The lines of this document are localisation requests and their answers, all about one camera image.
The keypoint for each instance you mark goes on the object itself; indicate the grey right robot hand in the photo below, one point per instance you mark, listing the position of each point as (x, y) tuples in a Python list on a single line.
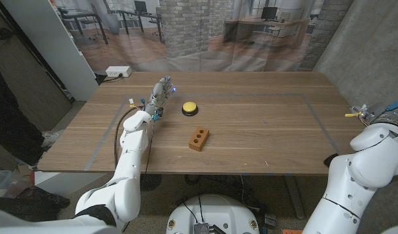
[(378, 112)]

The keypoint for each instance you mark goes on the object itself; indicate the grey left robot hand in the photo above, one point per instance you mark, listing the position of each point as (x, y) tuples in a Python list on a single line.
[(156, 97)]

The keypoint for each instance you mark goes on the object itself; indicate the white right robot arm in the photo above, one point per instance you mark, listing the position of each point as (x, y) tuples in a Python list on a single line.
[(357, 175)]

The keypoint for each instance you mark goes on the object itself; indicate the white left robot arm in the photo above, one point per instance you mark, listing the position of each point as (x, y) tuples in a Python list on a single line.
[(129, 175)]

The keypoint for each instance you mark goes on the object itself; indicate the wooden block with three holes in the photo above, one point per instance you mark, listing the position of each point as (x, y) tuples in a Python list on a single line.
[(198, 139)]

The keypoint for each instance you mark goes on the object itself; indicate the yellow push button black base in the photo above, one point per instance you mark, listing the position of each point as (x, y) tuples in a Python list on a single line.
[(190, 108)]

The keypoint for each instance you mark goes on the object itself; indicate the white power strip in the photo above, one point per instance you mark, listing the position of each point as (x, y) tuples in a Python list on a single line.
[(118, 71)]

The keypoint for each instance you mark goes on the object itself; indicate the printed office backdrop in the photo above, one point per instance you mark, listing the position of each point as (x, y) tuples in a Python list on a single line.
[(185, 32)]

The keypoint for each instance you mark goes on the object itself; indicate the black round floor object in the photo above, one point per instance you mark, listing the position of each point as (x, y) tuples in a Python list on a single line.
[(150, 182)]

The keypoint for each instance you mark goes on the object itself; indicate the grey white shoe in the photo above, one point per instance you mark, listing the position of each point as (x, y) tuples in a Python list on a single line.
[(52, 139)]

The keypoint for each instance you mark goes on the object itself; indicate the white leaning panel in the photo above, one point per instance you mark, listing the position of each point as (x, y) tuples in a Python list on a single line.
[(49, 42)]

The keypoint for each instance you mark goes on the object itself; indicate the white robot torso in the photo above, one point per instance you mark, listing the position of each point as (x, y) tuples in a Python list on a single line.
[(213, 214)]

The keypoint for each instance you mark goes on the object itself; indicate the orange object on floor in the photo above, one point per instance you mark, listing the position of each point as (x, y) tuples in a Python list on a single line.
[(293, 231)]

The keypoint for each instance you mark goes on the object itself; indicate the person in dark clothes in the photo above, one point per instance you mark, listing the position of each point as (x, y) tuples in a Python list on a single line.
[(7, 123)]

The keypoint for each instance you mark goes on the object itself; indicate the black bag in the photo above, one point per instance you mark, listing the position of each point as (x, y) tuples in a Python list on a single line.
[(39, 201)]

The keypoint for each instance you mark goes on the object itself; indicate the clear plastic bin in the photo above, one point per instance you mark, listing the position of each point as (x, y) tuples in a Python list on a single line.
[(0, 183)]

